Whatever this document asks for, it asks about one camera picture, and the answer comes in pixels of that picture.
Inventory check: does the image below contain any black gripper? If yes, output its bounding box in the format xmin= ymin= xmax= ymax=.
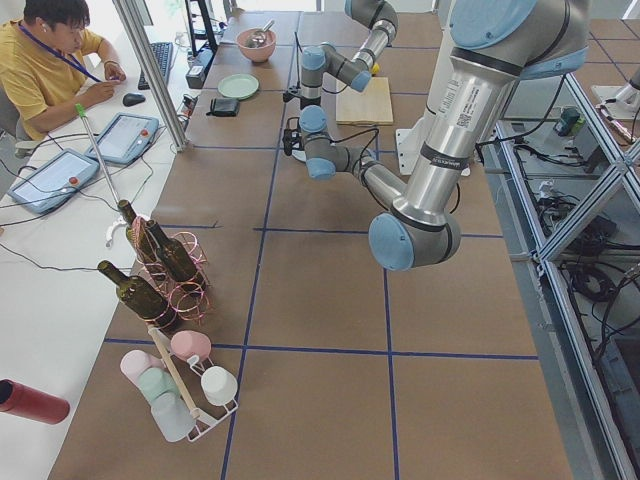
xmin=300 ymin=97 xmax=320 ymax=110

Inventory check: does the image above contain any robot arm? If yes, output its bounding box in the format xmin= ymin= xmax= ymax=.
xmin=298 ymin=0 xmax=398 ymax=110
xmin=299 ymin=1 xmax=590 ymax=271

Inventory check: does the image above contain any light green plate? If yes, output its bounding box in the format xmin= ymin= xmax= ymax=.
xmin=217 ymin=74 xmax=260 ymax=100

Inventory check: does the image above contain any pink bowl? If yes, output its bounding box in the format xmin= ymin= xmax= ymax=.
xmin=236 ymin=28 xmax=276 ymax=63

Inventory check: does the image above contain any wooden cutting board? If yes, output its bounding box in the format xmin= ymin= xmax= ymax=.
xmin=335 ymin=77 xmax=394 ymax=125

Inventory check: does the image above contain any metal scoop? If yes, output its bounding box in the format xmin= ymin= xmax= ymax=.
xmin=245 ymin=19 xmax=275 ymax=48

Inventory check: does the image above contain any folded grey cloth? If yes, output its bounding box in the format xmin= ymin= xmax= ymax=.
xmin=206 ymin=97 xmax=240 ymax=117

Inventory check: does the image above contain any black keyboard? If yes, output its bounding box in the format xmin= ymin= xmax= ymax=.
xmin=137 ymin=41 xmax=175 ymax=92

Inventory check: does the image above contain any black computer mouse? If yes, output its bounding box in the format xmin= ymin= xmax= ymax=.
xmin=122 ymin=92 xmax=146 ymax=107

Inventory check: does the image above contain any teach pendant far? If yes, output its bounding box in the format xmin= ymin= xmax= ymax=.
xmin=96 ymin=112 xmax=159 ymax=166

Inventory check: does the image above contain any teach pendant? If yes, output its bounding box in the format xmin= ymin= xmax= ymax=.
xmin=96 ymin=112 xmax=159 ymax=166
xmin=8 ymin=149 xmax=99 ymax=214

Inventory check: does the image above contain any teach pendant near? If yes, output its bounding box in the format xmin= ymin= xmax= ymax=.
xmin=8 ymin=149 xmax=99 ymax=214

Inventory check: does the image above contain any seated person yellow shirt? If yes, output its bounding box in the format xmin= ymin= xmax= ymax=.
xmin=1 ymin=0 xmax=126 ymax=140

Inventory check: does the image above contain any dark green wine bottle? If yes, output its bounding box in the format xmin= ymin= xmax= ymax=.
xmin=97 ymin=260 xmax=176 ymax=328

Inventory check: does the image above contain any pink cup on rack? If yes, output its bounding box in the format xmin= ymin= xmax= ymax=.
xmin=170 ymin=330 xmax=212 ymax=361

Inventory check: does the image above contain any white cup on rack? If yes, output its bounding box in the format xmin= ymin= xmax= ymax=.
xmin=201 ymin=366 xmax=238 ymax=406

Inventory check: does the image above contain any white cup rack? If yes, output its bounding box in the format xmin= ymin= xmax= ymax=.
xmin=148 ymin=328 xmax=239 ymax=443

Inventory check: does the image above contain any light pink cup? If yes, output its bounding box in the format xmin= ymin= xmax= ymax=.
xmin=120 ymin=350 xmax=165 ymax=386

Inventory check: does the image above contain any mint green cup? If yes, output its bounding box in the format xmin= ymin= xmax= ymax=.
xmin=136 ymin=367 xmax=180 ymax=404

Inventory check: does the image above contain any translucent white cup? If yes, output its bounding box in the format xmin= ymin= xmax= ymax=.
xmin=150 ymin=392 xmax=196 ymax=442

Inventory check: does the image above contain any red thermos bottle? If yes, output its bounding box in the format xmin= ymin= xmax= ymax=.
xmin=1 ymin=379 xmax=70 ymax=425

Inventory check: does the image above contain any aluminium frame post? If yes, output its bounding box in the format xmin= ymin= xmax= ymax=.
xmin=113 ymin=0 xmax=188 ymax=152

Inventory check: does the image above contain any copper wire bottle rack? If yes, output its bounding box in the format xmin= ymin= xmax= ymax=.
xmin=126 ymin=215 xmax=211 ymax=326

